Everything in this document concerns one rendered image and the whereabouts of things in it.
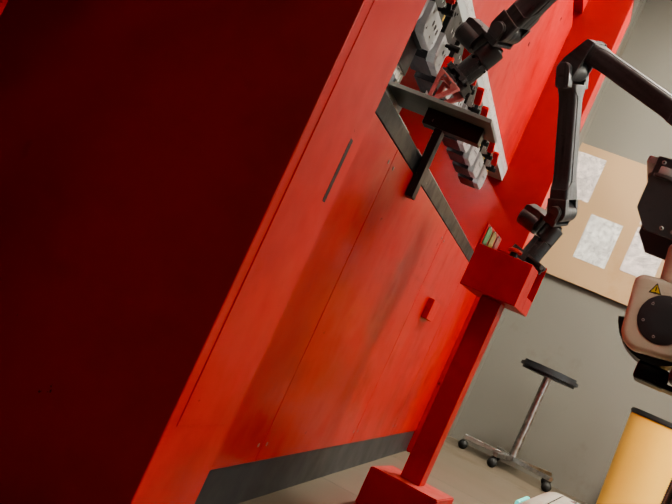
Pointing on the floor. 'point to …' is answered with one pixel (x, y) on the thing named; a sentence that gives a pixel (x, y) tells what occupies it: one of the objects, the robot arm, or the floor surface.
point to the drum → (640, 462)
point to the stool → (526, 424)
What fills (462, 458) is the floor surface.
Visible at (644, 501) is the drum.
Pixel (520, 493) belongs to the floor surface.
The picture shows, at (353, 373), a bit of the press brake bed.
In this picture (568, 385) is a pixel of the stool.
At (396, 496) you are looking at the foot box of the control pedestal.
